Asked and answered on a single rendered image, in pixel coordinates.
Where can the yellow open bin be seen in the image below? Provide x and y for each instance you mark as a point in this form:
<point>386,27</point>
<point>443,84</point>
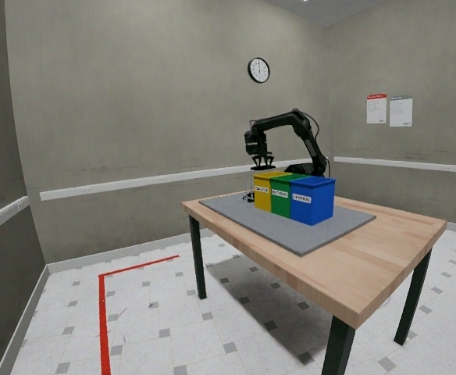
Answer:
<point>263,190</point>

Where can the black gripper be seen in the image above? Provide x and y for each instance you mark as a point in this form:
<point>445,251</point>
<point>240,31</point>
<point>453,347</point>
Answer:
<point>260,155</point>

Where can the green bin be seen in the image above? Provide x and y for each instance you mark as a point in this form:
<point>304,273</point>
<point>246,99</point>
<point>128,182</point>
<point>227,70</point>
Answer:
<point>280,193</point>

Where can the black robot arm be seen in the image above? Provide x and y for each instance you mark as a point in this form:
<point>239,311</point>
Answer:
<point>301,128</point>

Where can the blue bin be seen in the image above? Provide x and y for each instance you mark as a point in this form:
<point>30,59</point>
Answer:
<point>312,203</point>

